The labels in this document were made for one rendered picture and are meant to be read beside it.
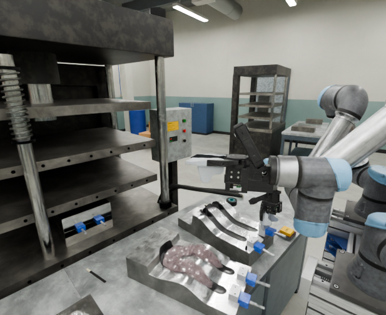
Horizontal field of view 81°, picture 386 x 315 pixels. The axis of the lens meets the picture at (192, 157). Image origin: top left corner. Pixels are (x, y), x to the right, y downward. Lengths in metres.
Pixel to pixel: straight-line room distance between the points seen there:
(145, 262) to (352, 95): 1.10
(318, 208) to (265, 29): 7.51
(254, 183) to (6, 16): 1.04
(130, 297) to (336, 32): 7.30
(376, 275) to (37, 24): 1.45
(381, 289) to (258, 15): 7.68
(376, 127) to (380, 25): 6.88
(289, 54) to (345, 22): 1.38
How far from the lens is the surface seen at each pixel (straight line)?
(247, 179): 0.53
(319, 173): 0.56
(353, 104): 1.12
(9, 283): 1.42
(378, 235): 0.84
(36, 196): 1.29
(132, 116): 8.20
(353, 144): 0.71
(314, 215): 0.60
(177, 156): 1.80
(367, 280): 0.92
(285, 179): 0.54
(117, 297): 1.13
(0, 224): 1.36
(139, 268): 1.10
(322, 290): 0.98
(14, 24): 1.17
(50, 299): 1.23
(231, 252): 1.24
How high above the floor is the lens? 1.62
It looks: 17 degrees down
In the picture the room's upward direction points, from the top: straight up
